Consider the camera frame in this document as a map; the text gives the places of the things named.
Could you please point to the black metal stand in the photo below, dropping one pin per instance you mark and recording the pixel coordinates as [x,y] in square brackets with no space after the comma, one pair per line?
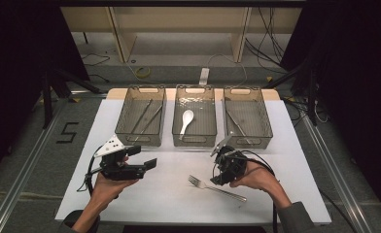
[46,97]
[312,97]

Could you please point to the metal table knife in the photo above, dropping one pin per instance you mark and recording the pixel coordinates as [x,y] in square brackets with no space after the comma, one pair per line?
[237,124]

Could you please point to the person's left hand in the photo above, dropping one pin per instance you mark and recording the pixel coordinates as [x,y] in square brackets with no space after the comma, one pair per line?
[107,189]

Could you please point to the white table sheet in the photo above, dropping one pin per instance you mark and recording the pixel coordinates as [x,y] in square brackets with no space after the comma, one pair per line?
[179,207]

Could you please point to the metal fork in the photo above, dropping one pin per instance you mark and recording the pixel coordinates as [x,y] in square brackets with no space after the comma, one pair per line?
[196,182]

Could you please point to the transparent grey plastic bin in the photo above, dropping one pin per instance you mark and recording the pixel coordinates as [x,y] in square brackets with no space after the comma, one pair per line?
[256,123]
[204,129]
[140,139]

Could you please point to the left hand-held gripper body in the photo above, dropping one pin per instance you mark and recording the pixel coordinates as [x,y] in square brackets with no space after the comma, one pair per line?
[117,170]

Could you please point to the light wooden shelf unit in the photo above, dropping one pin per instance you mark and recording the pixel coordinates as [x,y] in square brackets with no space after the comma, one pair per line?
[179,19]

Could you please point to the white ceramic spoon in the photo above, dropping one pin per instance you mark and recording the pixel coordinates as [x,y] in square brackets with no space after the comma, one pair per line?
[187,116]

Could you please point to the white power strip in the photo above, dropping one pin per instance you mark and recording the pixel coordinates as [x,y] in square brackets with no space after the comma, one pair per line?
[204,77]

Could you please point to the aluminium floor rail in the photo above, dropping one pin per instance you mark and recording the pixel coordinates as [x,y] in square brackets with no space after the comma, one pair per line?
[26,161]
[337,171]

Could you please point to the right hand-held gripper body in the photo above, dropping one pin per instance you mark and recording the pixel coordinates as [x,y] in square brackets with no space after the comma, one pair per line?
[232,163]

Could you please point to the black curtain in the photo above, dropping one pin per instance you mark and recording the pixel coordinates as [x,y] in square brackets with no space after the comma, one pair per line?
[357,81]
[13,64]

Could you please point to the person's right hand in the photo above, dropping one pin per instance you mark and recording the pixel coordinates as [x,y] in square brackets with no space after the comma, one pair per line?
[259,178]

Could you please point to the metal chopstick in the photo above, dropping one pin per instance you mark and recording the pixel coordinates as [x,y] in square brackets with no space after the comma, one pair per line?
[152,119]
[141,116]

